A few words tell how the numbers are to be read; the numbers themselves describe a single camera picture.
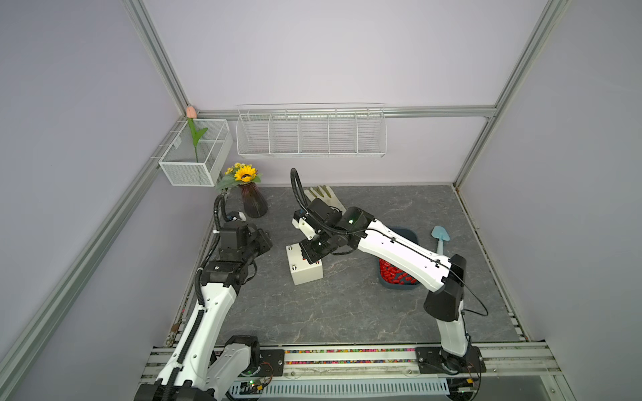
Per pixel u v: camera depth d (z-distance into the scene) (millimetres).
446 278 457
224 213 634
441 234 1017
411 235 964
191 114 893
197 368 397
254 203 1106
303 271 827
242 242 588
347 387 1143
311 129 993
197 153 890
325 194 1166
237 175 898
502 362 749
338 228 519
